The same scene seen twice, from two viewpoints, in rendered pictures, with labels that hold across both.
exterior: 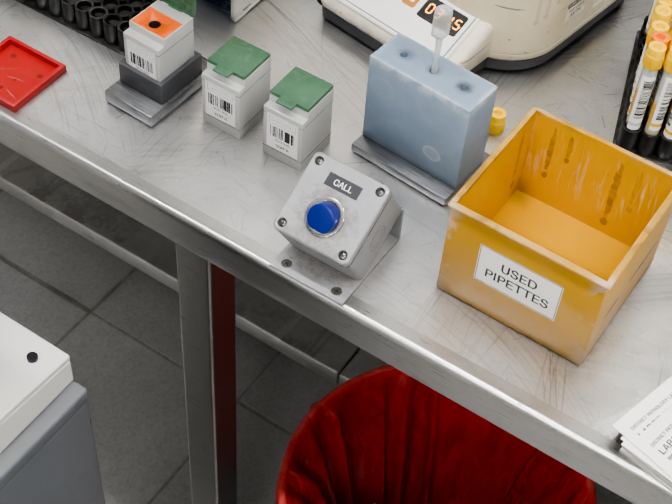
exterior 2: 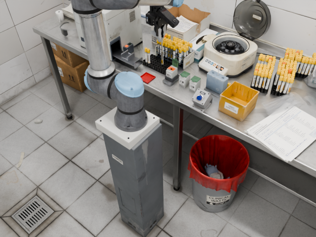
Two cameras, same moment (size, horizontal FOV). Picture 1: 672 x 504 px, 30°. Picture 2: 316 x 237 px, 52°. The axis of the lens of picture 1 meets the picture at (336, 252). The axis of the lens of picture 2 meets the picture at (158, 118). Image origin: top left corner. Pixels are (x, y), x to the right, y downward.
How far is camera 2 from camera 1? 0.59 m
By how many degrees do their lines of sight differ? 8
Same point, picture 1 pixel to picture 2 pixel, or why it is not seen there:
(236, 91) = (185, 79)
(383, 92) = (209, 79)
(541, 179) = (236, 93)
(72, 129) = (157, 86)
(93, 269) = not seen: hidden behind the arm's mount
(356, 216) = (204, 97)
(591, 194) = (244, 95)
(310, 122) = (197, 84)
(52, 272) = not seen: hidden behind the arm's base
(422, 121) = (216, 83)
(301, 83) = (195, 78)
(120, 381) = not seen: hidden behind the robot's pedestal
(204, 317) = (177, 119)
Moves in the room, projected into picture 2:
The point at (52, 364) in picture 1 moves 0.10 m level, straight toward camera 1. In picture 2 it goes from (157, 119) to (161, 134)
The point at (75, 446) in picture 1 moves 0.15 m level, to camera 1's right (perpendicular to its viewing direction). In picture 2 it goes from (159, 134) to (190, 137)
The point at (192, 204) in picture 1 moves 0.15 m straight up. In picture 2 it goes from (177, 98) to (177, 74)
